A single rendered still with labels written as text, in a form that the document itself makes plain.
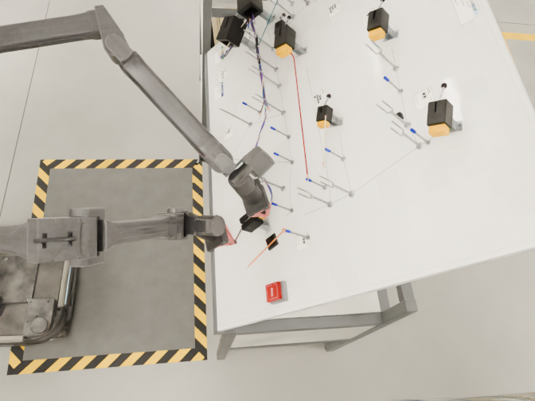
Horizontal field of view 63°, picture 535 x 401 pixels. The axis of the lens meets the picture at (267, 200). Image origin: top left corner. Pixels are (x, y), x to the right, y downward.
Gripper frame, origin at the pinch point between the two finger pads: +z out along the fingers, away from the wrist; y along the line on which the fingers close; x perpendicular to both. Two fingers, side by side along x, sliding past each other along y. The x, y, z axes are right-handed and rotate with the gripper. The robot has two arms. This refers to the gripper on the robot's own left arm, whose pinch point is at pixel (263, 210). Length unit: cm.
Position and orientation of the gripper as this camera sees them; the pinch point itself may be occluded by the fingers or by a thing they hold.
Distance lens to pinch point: 129.1
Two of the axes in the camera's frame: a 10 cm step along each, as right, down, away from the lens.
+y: -2.8, -7.8, 5.6
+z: 3.4, 4.6, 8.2
